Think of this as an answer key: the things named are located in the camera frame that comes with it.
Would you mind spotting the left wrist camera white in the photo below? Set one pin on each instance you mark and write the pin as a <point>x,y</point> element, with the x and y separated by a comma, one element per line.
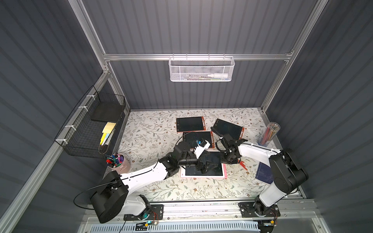
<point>202,145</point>

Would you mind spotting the black notebook in basket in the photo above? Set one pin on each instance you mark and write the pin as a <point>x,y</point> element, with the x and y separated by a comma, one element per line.
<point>107,112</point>

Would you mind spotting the dark blue book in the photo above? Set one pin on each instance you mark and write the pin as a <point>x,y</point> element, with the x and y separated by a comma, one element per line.
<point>264,173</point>

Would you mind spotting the red tablet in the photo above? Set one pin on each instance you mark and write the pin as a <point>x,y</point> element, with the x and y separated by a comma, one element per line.
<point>193,137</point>
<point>190,124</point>
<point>222,127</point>

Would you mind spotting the clear tube of colour pencils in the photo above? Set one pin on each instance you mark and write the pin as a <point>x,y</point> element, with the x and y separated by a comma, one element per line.
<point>270,132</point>

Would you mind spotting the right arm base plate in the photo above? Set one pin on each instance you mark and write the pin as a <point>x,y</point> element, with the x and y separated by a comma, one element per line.
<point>253,209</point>

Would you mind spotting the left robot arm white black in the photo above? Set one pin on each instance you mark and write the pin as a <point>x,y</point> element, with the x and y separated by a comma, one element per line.
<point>115,193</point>

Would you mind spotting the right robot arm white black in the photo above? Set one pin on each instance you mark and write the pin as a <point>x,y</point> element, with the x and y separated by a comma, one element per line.
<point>287,173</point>

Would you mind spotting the yellow sticky notes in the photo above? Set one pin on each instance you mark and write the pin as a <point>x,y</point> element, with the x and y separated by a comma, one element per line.
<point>109,127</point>

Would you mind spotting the pink cup of markers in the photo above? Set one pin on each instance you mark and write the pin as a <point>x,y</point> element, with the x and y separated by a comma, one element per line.
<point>118,163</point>

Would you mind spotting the white wire mesh basket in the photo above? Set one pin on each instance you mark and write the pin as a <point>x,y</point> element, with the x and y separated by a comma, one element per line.
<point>196,68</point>

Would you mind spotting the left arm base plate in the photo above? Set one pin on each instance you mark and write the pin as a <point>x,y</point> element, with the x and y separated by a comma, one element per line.
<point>154,212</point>

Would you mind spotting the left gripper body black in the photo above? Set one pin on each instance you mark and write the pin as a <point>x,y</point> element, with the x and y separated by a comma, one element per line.
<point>201,163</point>

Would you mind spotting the black wire wall basket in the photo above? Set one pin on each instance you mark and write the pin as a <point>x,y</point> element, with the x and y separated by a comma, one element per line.
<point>80,136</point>

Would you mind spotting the white marker in basket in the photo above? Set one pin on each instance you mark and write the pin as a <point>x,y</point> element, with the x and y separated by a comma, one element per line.
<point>218,76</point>

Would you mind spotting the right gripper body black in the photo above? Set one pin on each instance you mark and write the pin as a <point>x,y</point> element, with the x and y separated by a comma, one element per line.
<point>224,141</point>

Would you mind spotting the pink white writing tablet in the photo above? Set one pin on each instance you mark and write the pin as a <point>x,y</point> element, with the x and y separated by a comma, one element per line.
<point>213,156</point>

